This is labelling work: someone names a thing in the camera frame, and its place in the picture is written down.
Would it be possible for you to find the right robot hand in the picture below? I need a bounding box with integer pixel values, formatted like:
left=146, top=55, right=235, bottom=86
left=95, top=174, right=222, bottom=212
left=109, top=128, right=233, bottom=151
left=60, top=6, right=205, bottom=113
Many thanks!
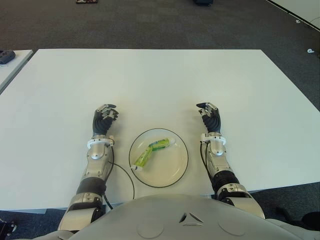
left=196, top=101, right=223, bottom=135

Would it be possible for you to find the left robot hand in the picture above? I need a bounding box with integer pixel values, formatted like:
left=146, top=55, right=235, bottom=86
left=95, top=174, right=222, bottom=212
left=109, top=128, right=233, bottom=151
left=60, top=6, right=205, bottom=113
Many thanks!
left=92, top=103, right=120, bottom=137

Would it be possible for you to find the green toothpaste tube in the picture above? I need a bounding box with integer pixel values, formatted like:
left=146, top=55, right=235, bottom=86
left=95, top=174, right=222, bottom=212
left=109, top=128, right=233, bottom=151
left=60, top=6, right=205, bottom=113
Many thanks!
left=147, top=136, right=177, bottom=152
left=130, top=147, right=154, bottom=172

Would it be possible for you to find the white plate black rim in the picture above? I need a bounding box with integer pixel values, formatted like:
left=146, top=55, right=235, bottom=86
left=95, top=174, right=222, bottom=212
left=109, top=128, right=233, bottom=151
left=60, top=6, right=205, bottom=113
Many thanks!
left=128, top=127, right=190, bottom=188

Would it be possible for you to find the grey robot torso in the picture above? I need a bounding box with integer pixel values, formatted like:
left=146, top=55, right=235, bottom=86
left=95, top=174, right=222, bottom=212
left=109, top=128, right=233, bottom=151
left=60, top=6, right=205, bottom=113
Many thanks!
left=44, top=193, right=320, bottom=240

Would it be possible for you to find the white side table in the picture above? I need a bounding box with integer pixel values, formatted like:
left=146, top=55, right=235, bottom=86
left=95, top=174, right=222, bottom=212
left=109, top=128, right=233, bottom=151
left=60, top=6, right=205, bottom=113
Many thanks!
left=0, top=49, right=35, bottom=95

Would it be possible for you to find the black device on side table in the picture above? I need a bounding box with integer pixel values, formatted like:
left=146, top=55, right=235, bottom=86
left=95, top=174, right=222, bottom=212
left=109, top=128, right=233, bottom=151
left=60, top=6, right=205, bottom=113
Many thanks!
left=0, top=49, right=16, bottom=67

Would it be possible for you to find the white background desk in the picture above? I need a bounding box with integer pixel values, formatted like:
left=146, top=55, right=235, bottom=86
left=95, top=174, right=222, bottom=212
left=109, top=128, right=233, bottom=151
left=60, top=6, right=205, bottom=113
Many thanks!
left=264, top=0, right=320, bottom=31

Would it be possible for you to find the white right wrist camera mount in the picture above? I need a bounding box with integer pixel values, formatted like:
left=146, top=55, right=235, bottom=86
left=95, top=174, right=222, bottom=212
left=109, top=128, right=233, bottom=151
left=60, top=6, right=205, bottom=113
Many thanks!
left=199, top=132, right=227, bottom=146

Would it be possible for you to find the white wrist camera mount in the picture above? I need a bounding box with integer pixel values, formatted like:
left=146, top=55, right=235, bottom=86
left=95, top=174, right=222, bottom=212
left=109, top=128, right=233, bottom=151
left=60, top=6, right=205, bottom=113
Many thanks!
left=199, top=132, right=227, bottom=146
left=86, top=134, right=116, bottom=149

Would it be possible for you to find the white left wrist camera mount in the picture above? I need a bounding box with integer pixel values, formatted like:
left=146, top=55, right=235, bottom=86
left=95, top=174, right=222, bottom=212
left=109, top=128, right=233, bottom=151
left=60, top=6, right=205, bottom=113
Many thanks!
left=86, top=134, right=116, bottom=149

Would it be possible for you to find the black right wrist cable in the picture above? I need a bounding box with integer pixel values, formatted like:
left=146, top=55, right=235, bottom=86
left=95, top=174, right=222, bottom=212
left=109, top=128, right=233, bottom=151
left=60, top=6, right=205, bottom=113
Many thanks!
left=199, top=142, right=216, bottom=199

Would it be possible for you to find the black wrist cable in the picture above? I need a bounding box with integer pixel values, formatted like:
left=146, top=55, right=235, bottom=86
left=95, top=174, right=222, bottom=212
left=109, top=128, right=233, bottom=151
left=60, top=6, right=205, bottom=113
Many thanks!
left=199, top=142, right=216, bottom=199
left=103, top=146, right=136, bottom=210

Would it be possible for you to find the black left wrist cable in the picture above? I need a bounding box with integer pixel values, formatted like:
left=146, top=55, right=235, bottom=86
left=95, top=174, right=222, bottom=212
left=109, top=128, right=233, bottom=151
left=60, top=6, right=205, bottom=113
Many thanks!
left=103, top=146, right=136, bottom=210

